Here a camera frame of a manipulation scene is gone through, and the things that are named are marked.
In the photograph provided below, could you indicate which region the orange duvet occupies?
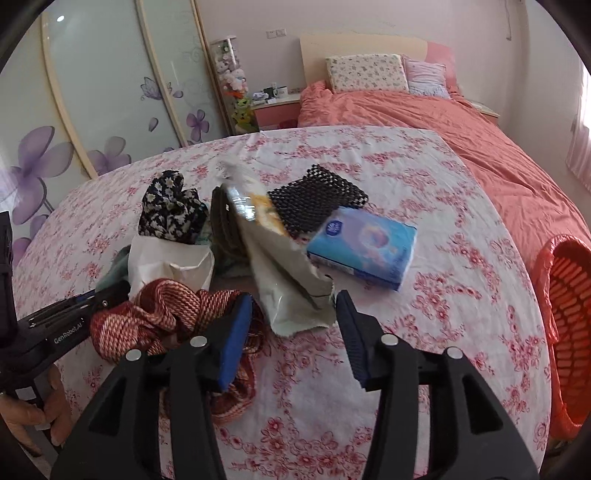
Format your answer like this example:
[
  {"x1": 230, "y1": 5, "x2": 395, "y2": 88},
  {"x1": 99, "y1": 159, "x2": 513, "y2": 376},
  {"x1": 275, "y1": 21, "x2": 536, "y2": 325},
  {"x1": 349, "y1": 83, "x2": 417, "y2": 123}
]
[{"x1": 297, "y1": 79, "x2": 591, "y2": 278}]

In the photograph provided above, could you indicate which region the green plush toy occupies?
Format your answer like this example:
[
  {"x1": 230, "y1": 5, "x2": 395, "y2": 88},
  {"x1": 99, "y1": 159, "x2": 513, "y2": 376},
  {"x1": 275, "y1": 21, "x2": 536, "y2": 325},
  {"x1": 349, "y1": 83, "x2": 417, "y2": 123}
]
[{"x1": 232, "y1": 96, "x2": 256, "y2": 132}]

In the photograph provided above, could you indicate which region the blue tissue pack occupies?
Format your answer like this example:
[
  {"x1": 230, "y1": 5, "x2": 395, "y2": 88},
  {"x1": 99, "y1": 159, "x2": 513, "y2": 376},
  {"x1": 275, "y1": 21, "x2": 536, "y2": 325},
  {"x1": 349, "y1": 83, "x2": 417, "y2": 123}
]
[{"x1": 306, "y1": 206, "x2": 417, "y2": 291}]

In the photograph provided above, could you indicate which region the clear plush toy tube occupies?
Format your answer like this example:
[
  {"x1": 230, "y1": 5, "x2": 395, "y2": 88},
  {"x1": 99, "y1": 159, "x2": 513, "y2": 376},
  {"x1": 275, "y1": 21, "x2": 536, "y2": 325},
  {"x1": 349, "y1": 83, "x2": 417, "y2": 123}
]
[{"x1": 210, "y1": 36, "x2": 257, "y2": 134}]

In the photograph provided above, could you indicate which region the brown sock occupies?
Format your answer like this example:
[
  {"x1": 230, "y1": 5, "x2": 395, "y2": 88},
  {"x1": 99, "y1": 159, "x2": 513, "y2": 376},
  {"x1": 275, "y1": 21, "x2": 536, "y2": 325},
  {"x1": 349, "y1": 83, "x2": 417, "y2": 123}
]
[{"x1": 210, "y1": 187, "x2": 245, "y2": 264}]

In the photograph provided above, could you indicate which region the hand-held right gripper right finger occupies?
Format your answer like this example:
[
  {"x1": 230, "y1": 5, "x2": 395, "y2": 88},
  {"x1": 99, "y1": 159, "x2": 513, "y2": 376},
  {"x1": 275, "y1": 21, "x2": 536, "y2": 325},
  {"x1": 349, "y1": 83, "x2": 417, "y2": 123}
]
[{"x1": 335, "y1": 290, "x2": 541, "y2": 480}]

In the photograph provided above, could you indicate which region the black mesh mat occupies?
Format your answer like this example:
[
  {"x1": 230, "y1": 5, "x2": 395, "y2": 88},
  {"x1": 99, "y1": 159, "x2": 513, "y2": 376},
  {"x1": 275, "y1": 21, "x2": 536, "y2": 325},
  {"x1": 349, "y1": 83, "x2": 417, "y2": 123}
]
[{"x1": 268, "y1": 164, "x2": 370, "y2": 241}]

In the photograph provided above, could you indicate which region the pink striped pillow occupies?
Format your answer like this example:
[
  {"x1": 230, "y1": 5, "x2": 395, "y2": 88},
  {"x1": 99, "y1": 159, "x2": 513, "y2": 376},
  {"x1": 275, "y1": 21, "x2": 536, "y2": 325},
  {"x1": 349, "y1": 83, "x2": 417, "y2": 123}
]
[{"x1": 402, "y1": 56, "x2": 451, "y2": 99}]

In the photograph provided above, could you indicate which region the green cloth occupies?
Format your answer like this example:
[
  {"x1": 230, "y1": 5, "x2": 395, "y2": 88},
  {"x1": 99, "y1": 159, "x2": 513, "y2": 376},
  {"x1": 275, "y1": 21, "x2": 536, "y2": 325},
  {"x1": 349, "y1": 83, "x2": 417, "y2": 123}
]
[{"x1": 99, "y1": 244, "x2": 134, "y2": 296}]

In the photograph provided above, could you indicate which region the clear plastic snack wrapper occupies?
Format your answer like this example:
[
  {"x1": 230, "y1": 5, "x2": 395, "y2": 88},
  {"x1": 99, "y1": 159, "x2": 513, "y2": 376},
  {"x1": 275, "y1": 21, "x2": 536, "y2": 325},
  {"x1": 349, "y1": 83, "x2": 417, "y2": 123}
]
[{"x1": 217, "y1": 159, "x2": 296, "y2": 241}]

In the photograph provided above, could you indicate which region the red white woven cloth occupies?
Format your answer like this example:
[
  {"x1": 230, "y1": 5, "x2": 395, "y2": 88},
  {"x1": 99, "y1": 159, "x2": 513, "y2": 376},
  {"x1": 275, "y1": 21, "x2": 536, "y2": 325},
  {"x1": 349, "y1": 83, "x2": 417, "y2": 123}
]
[{"x1": 90, "y1": 278, "x2": 269, "y2": 425}]

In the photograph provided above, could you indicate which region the pink floral bed sheet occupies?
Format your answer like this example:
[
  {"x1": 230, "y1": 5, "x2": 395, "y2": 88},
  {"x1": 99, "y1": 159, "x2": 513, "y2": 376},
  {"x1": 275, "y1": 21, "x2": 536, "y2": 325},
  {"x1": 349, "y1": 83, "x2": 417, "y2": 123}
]
[{"x1": 11, "y1": 126, "x2": 555, "y2": 480}]

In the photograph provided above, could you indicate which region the pink white nightstand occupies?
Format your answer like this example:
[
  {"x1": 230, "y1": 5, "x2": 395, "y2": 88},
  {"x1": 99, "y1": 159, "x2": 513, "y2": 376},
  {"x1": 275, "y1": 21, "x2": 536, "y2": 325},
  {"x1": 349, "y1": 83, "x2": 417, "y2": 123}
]
[{"x1": 252, "y1": 95, "x2": 303, "y2": 132}]

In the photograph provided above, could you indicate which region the black floral cloth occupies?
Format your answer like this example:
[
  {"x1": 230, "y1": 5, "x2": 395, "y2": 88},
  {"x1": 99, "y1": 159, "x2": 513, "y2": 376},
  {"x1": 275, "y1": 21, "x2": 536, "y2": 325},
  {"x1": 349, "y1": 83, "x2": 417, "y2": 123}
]
[{"x1": 139, "y1": 170, "x2": 209, "y2": 245}]

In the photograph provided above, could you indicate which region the orange plastic basket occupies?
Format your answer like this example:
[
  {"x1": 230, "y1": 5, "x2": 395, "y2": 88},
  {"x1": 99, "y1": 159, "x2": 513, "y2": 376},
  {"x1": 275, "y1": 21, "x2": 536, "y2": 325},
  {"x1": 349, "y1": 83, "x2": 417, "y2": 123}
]
[{"x1": 536, "y1": 234, "x2": 591, "y2": 441}]

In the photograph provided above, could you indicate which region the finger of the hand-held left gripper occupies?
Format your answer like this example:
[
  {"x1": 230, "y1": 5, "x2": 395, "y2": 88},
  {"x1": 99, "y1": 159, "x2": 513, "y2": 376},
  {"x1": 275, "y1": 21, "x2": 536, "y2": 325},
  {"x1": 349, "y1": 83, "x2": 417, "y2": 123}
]
[{"x1": 95, "y1": 281, "x2": 133, "y2": 315}]

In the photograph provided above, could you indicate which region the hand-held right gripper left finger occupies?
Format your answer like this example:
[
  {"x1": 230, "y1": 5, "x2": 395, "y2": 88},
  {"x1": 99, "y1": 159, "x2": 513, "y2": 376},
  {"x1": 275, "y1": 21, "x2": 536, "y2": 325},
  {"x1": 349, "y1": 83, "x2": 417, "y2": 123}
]
[{"x1": 50, "y1": 294, "x2": 254, "y2": 480}]

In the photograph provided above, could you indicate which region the wooden nightstand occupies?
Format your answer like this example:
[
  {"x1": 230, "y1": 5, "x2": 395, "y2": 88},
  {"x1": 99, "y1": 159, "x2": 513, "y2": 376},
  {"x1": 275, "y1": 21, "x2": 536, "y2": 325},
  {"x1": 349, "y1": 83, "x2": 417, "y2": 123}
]
[{"x1": 468, "y1": 100, "x2": 500, "y2": 125}]

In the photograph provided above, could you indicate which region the flower print sliding wardrobe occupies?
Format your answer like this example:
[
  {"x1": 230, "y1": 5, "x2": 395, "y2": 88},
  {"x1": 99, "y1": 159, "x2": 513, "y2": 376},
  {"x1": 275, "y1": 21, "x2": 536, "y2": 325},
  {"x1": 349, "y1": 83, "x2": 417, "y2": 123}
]
[{"x1": 0, "y1": 0, "x2": 232, "y2": 259}]

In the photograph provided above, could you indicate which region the floral pillow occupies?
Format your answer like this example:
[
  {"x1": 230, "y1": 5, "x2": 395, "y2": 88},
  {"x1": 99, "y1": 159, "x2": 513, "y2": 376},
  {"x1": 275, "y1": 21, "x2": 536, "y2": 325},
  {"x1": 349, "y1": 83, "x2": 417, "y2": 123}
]
[{"x1": 325, "y1": 54, "x2": 411, "y2": 93}]

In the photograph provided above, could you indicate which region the beige pink headboard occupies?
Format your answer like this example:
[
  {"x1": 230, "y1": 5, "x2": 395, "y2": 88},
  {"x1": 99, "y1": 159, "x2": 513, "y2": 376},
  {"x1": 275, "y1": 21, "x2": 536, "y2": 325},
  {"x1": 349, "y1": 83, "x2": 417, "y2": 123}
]
[{"x1": 299, "y1": 33, "x2": 458, "y2": 90}]

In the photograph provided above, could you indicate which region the person's left hand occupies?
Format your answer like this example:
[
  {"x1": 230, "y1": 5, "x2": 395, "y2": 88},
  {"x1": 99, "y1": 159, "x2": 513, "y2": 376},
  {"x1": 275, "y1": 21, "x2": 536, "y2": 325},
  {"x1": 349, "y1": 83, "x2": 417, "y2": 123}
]
[{"x1": 0, "y1": 364, "x2": 75, "y2": 457}]

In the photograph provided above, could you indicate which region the white plastic mailer bag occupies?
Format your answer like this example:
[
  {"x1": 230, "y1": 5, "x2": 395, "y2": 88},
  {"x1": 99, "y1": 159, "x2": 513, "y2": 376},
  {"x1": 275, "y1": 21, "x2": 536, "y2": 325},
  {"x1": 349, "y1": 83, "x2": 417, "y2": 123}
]
[{"x1": 242, "y1": 222, "x2": 335, "y2": 335}]

